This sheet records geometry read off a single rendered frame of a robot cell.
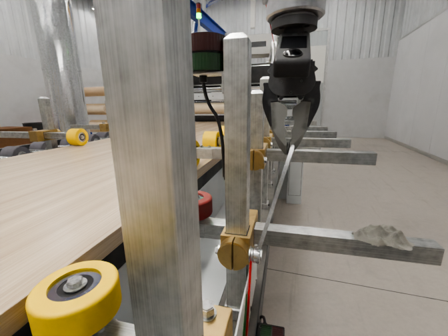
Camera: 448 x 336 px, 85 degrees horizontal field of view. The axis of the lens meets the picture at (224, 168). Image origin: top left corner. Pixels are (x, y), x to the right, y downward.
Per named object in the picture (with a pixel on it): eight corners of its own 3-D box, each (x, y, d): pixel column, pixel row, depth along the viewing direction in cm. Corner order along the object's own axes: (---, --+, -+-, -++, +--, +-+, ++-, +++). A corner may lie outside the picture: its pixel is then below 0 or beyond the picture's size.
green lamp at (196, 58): (230, 73, 39) (230, 59, 39) (221, 68, 34) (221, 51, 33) (195, 75, 41) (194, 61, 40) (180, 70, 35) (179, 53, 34)
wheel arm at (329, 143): (348, 147, 86) (349, 137, 86) (351, 149, 83) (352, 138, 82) (212, 143, 98) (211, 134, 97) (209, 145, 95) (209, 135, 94)
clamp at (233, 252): (257, 231, 51) (258, 209, 50) (248, 273, 39) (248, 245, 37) (231, 229, 53) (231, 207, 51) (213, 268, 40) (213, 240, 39)
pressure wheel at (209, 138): (219, 127, 95) (214, 140, 90) (222, 143, 101) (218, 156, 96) (204, 127, 97) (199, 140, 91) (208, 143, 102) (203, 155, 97)
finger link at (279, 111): (287, 149, 48) (289, 100, 45) (287, 155, 42) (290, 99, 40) (271, 149, 48) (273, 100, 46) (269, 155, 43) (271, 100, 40)
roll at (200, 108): (295, 113, 263) (296, 101, 260) (295, 113, 251) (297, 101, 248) (172, 114, 296) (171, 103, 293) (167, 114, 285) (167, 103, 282)
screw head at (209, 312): (219, 307, 27) (219, 299, 26) (213, 324, 25) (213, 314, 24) (201, 304, 27) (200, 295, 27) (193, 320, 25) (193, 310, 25)
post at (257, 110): (260, 259, 73) (265, 90, 61) (259, 267, 70) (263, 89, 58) (248, 258, 74) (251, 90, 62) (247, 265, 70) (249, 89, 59)
